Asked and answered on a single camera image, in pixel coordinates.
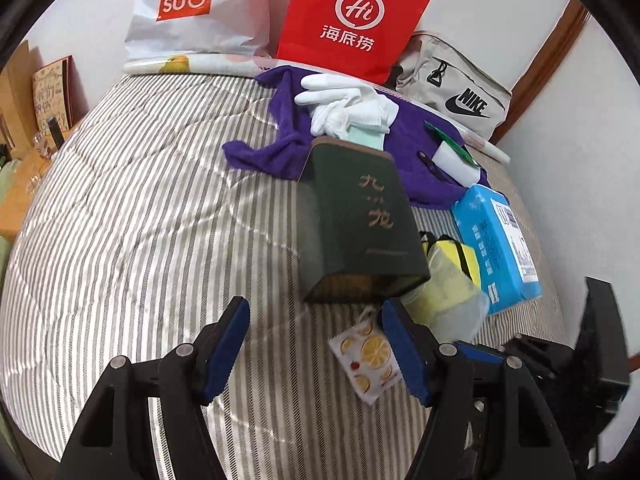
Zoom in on lemon print packet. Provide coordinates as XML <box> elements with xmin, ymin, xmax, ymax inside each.
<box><xmin>329</xmin><ymin>315</ymin><xmax>402</xmax><ymax>405</ymax></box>

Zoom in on green wet wipe packet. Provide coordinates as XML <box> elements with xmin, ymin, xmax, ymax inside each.
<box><xmin>424</xmin><ymin>122</ymin><xmax>480</xmax><ymax>168</ymax></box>

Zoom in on purple towel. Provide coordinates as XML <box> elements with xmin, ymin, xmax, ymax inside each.
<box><xmin>222</xmin><ymin>65</ymin><xmax>466</xmax><ymax>209</ymax></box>

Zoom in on dark green tea box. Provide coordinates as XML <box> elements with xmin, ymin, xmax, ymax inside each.
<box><xmin>295</xmin><ymin>136</ymin><xmax>431</xmax><ymax>304</ymax></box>

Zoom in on beige Nike bag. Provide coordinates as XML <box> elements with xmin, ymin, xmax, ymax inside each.
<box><xmin>396</xmin><ymin>32</ymin><xmax>512</xmax><ymax>140</ymax></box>

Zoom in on brown patterned box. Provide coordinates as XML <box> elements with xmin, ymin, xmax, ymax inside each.
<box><xmin>32</xmin><ymin>56</ymin><xmax>74</xmax><ymax>132</ymax></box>

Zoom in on wooden headboard furniture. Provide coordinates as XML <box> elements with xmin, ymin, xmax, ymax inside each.
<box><xmin>1</xmin><ymin>40</ymin><xmax>79</xmax><ymax>242</ymax></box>

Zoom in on white Miniso plastic bag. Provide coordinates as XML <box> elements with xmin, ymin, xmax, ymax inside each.
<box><xmin>125</xmin><ymin>0</ymin><xmax>270</xmax><ymax>61</ymax></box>

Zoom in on black watch strap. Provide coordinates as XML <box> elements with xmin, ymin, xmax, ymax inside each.
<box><xmin>415</xmin><ymin>149</ymin><xmax>452</xmax><ymax>183</ymax></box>

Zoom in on red paper shopping bag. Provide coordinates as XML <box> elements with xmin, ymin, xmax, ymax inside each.
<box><xmin>277</xmin><ymin>0</ymin><xmax>431</xmax><ymax>84</ymax></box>

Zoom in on yellow black cloth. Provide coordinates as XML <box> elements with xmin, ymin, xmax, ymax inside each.
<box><xmin>419</xmin><ymin>231</ymin><xmax>482</xmax><ymax>287</ymax></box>

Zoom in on striped grey bed quilt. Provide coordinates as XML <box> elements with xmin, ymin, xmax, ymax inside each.
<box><xmin>0</xmin><ymin>71</ymin><xmax>569</xmax><ymax>480</ymax></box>

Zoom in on mint green cloth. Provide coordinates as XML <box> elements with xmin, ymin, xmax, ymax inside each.
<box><xmin>347</xmin><ymin>125</ymin><xmax>390</xmax><ymax>151</ymax></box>

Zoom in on white sponge block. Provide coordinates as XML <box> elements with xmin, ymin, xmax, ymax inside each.
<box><xmin>432</xmin><ymin>142</ymin><xmax>480</xmax><ymax>188</ymax></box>

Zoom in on blue tissue pack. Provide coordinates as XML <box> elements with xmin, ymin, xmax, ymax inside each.
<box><xmin>451</xmin><ymin>184</ymin><xmax>542</xmax><ymax>314</ymax></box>

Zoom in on bubble wrap bag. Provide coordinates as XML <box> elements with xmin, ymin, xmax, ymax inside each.
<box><xmin>401</xmin><ymin>247</ymin><xmax>490</xmax><ymax>342</ymax></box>

